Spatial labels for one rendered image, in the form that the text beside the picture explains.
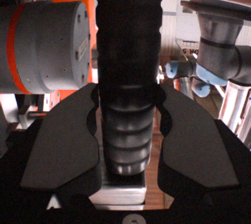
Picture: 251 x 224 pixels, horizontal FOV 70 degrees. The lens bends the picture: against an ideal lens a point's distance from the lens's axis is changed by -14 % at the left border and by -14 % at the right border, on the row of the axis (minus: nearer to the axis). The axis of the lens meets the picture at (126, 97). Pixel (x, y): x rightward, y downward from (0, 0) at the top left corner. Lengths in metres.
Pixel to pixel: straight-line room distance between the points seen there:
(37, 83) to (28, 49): 0.05
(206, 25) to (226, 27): 0.06
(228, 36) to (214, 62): 0.09
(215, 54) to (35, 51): 0.50
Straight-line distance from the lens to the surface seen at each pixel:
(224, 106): 0.83
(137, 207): 0.18
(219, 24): 0.60
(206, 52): 0.64
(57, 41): 0.24
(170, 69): 0.91
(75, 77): 0.26
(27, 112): 0.42
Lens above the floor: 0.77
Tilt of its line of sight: 30 degrees up
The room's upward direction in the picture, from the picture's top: 179 degrees counter-clockwise
